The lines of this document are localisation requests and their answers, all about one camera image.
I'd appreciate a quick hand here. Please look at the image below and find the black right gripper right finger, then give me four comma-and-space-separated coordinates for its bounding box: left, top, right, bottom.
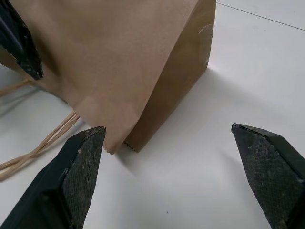
231, 123, 305, 229

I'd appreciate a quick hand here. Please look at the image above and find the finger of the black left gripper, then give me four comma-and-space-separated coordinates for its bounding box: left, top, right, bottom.
0, 0, 44, 81

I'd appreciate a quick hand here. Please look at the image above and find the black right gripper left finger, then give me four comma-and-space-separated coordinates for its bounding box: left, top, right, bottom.
0, 125, 107, 229

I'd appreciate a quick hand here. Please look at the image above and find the brown paper bag with handles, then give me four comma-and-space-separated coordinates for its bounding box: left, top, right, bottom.
0, 0, 217, 182

